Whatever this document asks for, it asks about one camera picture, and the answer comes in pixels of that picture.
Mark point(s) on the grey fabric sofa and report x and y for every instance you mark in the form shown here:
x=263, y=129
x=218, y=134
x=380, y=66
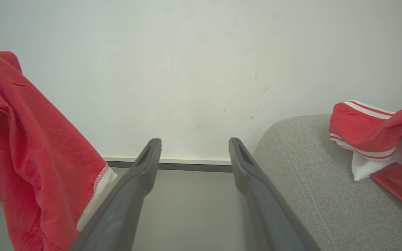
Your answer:
x=309, y=191

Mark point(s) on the red basketball shorts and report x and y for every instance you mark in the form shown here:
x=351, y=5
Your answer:
x=30, y=157

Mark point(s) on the red basketball jersey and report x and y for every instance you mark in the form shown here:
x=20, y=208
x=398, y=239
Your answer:
x=361, y=125

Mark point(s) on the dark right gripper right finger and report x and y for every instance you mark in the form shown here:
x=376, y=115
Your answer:
x=263, y=209

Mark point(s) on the wall baseboard strip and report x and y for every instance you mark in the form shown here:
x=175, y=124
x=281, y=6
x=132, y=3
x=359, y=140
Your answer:
x=194, y=164

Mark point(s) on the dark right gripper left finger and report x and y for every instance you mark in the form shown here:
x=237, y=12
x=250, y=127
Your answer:
x=124, y=202

